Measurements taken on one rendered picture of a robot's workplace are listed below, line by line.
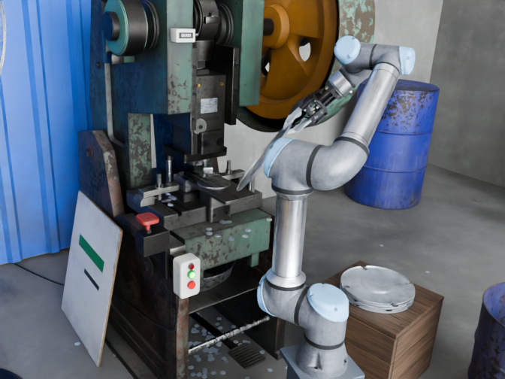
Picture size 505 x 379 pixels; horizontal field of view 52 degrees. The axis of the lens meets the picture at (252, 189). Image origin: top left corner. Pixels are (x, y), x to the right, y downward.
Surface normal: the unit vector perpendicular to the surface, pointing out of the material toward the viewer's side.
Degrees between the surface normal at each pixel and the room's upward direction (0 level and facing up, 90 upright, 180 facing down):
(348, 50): 63
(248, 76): 90
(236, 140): 90
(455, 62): 90
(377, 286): 0
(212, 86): 90
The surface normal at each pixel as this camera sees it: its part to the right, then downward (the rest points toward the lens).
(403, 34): 0.62, 0.30
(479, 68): -0.78, 0.18
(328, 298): 0.16, -0.90
